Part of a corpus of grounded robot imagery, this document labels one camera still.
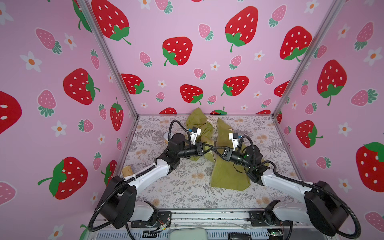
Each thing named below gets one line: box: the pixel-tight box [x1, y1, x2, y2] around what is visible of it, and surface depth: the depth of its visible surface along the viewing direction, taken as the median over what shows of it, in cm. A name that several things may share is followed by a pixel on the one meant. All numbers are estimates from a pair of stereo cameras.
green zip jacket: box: [186, 108, 251, 191], surface depth 89 cm
